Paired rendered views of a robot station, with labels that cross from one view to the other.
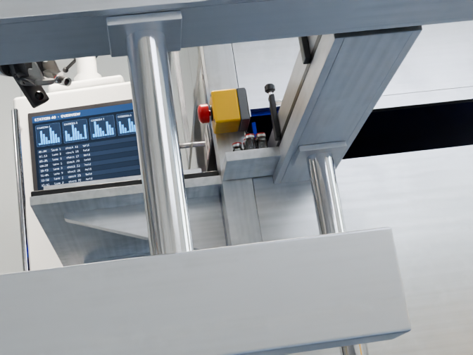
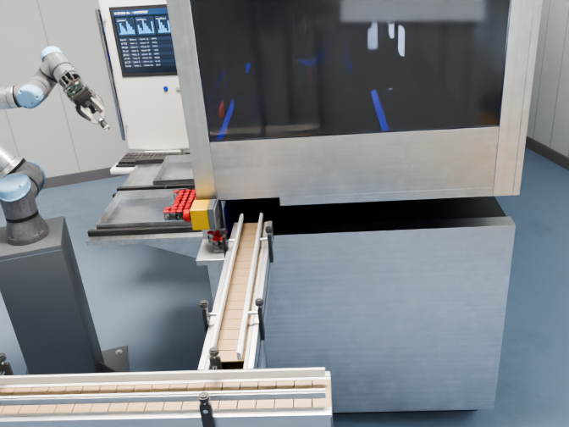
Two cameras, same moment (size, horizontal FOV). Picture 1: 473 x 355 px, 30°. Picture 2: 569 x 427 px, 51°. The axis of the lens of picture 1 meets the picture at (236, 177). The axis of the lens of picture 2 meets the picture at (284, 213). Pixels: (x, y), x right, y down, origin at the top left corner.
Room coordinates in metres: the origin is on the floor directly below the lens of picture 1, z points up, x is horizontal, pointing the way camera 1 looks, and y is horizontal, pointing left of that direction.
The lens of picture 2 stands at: (0.12, -0.58, 1.84)
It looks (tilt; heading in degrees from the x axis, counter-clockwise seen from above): 27 degrees down; 12
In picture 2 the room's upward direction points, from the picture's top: 5 degrees counter-clockwise
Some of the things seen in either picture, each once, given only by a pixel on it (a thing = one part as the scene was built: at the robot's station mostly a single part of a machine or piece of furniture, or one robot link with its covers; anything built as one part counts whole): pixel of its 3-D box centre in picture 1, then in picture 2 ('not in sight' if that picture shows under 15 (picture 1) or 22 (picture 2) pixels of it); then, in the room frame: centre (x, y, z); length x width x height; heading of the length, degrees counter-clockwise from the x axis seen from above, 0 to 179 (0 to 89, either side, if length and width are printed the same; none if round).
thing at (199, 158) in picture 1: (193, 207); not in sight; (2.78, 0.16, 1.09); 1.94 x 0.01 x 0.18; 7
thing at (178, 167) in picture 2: not in sight; (201, 169); (2.27, 0.19, 0.90); 0.34 x 0.26 x 0.04; 97
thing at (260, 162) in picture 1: (257, 163); (221, 251); (1.69, -0.05, 0.87); 0.14 x 0.13 x 0.02; 97
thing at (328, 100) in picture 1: (324, 82); (242, 285); (1.43, -0.18, 0.92); 0.69 x 0.15 x 0.16; 7
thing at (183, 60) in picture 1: (182, 53); not in sight; (2.48, 0.11, 1.50); 0.47 x 0.01 x 0.59; 7
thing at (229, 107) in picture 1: (228, 110); (203, 214); (1.70, 0.00, 0.99); 0.08 x 0.07 x 0.07; 97
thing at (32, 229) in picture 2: not in sight; (24, 224); (1.90, 0.77, 0.84); 0.15 x 0.15 x 0.10
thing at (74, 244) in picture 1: (148, 228); (177, 194); (2.09, 0.24, 0.87); 0.70 x 0.48 x 0.02; 7
